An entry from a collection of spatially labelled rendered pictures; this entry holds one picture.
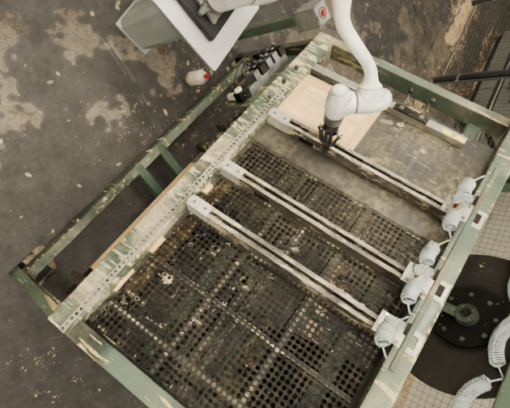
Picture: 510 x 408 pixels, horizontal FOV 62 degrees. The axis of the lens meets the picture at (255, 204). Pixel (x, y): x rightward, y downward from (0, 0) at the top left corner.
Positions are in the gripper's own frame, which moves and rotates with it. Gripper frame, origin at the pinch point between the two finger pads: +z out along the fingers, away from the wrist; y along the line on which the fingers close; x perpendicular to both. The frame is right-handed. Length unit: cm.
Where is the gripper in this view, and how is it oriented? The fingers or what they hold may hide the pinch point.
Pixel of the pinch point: (325, 147)
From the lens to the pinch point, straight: 220.3
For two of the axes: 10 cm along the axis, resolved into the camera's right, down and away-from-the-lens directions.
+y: 8.1, 5.1, -2.8
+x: 5.8, -7.1, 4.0
